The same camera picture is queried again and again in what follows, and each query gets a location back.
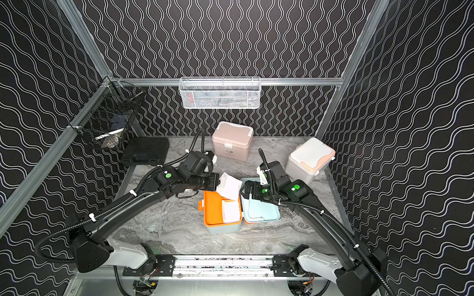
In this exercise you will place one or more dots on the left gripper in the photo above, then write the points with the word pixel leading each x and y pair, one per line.
pixel 212 181

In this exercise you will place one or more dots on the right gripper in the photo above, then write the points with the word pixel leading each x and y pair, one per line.
pixel 255 185

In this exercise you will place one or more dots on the blue orange first aid box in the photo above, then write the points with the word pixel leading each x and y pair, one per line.
pixel 252 212

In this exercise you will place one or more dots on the white gauze packet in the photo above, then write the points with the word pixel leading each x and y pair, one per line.
pixel 231 212
pixel 229 187

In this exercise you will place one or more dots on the white pink first aid box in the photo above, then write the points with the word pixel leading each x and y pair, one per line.
pixel 309 160

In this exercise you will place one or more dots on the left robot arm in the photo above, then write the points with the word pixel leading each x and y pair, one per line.
pixel 89 236

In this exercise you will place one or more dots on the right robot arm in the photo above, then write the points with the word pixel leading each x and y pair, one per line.
pixel 298 197

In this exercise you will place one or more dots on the black plastic tool case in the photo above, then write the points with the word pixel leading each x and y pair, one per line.
pixel 145 151

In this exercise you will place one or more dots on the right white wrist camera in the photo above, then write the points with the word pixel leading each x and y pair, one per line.
pixel 261 177

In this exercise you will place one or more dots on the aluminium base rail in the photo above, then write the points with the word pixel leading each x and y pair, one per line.
pixel 222 266

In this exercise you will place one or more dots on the white wire wall basket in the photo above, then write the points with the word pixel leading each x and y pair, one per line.
pixel 220 92

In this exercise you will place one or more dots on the black wire wall basket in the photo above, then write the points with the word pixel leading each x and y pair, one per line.
pixel 110 119

